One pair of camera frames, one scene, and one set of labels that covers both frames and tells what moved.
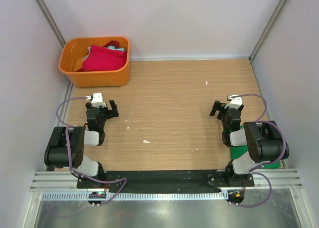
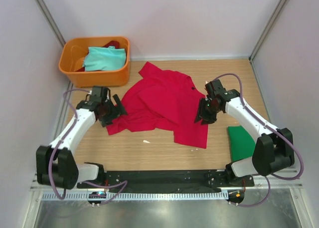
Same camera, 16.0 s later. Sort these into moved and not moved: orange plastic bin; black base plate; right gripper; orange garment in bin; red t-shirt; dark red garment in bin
Moved: right gripper; red t-shirt
Not moved: black base plate; orange garment in bin; dark red garment in bin; orange plastic bin
